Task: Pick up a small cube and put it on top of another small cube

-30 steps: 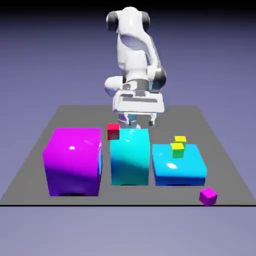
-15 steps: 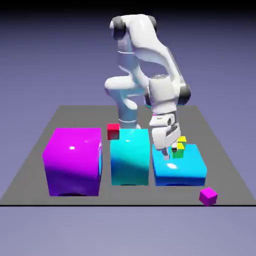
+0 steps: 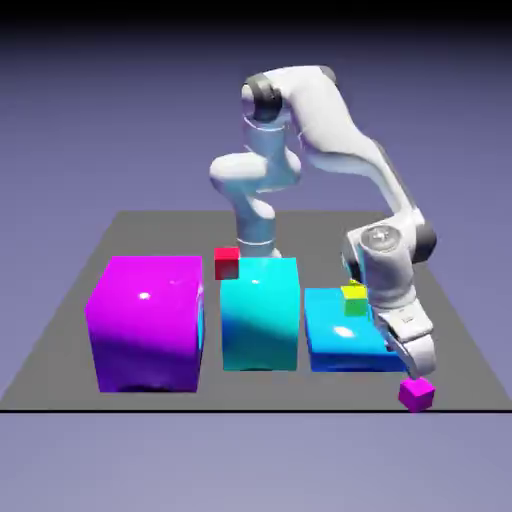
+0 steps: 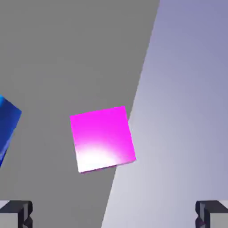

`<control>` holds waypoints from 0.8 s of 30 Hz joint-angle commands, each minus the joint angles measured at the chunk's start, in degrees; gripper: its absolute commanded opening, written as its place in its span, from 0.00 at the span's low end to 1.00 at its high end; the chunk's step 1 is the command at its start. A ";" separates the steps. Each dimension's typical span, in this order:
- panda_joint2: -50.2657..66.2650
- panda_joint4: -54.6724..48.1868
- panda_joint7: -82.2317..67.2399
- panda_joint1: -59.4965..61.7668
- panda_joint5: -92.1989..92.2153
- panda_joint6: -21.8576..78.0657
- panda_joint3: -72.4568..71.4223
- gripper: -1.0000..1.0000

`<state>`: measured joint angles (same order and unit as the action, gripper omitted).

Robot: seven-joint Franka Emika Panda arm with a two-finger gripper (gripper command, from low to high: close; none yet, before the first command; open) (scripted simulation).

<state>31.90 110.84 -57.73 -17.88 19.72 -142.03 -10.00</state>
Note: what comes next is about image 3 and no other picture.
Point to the small yellow-green cube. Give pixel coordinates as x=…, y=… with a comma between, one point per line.
x=354, y=300

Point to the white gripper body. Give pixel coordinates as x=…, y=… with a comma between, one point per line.
x=416, y=344

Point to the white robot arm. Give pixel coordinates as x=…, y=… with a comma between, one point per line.
x=320, y=116

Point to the small red cube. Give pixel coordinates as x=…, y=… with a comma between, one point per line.
x=226, y=262

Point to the large magenta box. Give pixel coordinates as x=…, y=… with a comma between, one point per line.
x=144, y=320

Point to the large cyan box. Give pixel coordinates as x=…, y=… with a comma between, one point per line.
x=260, y=316

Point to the small magenta cube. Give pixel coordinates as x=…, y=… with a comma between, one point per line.
x=416, y=394

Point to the large blue box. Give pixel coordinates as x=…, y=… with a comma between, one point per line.
x=344, y=340

